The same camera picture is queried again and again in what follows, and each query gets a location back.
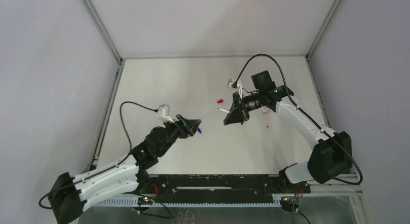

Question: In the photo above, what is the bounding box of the white pen red tip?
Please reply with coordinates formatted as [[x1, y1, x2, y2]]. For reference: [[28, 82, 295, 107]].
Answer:
[[263, 107, 269, 128]]

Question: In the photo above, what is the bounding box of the white pen blue tip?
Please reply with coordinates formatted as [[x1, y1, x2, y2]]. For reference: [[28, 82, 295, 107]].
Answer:
[[218, 108, 230, 113]]

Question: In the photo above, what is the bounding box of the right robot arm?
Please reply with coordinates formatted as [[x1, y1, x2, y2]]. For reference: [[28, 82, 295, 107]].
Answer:
[[223, 71, 353, 184]]

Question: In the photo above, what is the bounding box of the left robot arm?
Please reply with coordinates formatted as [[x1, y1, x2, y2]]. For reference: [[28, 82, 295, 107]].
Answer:
[[47, 115, 202, 224]]

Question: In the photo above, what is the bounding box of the left controller board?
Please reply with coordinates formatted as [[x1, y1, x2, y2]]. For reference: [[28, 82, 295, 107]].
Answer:
[[137, 196, 155, 206]]

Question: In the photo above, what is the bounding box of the controller board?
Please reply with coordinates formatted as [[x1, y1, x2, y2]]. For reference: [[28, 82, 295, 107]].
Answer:
[[279, 197, 300, 212], [137, 196, 155, 206]]

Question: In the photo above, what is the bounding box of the perforated metal strip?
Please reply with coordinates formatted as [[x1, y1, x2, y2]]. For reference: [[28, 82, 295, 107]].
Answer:
[[93, 196, 282, 208]]

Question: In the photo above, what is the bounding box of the right controller board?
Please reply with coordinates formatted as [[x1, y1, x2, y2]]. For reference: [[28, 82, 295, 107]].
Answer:
[[279, 197, 300, 212]]

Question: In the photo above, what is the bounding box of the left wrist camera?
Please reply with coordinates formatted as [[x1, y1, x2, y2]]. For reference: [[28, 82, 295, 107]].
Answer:
[[157, 105, 173, 123]]

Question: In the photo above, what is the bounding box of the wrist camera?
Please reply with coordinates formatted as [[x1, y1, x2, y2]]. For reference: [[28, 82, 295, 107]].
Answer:
[[157, 105, 173, 123], [227, 78, 242, 89]]

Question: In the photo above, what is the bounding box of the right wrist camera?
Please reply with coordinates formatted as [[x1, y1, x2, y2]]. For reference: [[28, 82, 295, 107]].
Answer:
[[227, 78, 242, 89]]

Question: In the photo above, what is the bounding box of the right camera cable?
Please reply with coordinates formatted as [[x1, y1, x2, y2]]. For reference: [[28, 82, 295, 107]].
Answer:
[[235, 54, 364, 186]]

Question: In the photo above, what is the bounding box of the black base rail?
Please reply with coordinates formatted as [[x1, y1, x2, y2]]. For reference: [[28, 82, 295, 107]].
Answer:
[[131, 173, 311, 205]]

